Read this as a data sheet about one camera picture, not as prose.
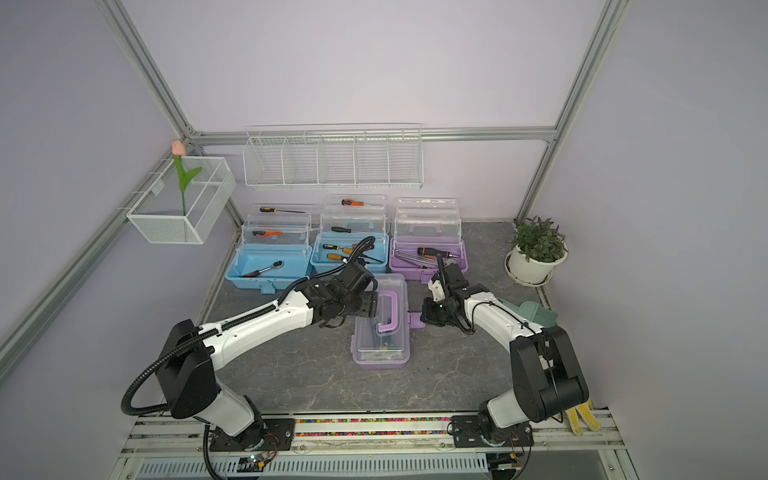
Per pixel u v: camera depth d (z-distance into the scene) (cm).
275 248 108
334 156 99
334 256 108
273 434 74
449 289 71
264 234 105
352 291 63
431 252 109
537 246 91
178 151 85
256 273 105
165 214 82
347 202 111
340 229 108
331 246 112
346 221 117
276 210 110
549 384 43
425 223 110
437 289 85
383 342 80
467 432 73
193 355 43
